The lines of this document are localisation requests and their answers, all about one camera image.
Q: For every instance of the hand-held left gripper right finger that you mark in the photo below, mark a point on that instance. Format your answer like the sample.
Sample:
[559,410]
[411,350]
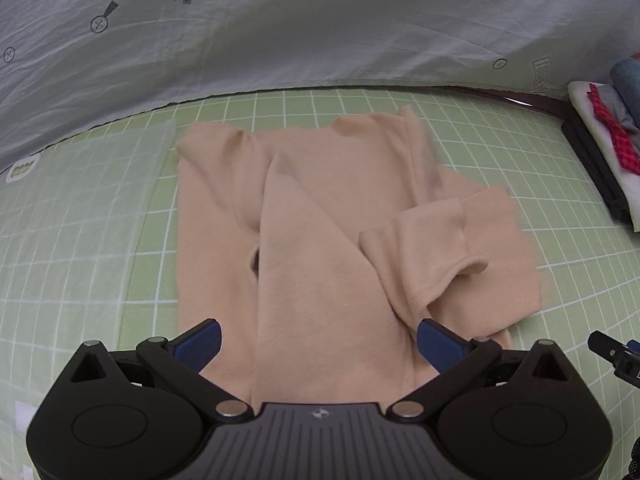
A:
[440,345]

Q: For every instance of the grey folded cloth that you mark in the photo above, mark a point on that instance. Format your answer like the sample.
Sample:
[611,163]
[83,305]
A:
[612,102]

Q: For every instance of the green checked blanket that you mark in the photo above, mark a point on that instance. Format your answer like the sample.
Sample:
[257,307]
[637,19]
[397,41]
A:
[560,270]

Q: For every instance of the beige sweater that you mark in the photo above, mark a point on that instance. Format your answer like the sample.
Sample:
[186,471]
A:
[325,235]

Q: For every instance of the grey carrot print sheet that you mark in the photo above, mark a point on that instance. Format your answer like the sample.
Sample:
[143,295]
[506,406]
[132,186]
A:
[325,25]

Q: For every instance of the red plaid cloth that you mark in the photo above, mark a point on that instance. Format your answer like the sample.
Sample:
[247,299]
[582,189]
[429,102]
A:
[617,135]

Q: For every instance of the white oval label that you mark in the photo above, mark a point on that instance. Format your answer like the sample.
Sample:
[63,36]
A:
[22,170]

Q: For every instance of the blue folded cloth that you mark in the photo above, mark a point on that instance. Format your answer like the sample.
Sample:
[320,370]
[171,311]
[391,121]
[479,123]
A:
[630,77]

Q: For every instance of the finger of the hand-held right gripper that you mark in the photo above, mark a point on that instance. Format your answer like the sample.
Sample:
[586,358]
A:
[607,345]

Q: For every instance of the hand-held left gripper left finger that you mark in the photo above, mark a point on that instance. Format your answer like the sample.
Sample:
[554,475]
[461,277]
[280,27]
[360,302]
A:
[202,342]

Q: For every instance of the dark brown bed rail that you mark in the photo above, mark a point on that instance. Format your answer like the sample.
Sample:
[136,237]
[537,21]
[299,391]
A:
[540,102]

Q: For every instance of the white folded cloth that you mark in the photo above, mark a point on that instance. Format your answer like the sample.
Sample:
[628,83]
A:
[582,97]

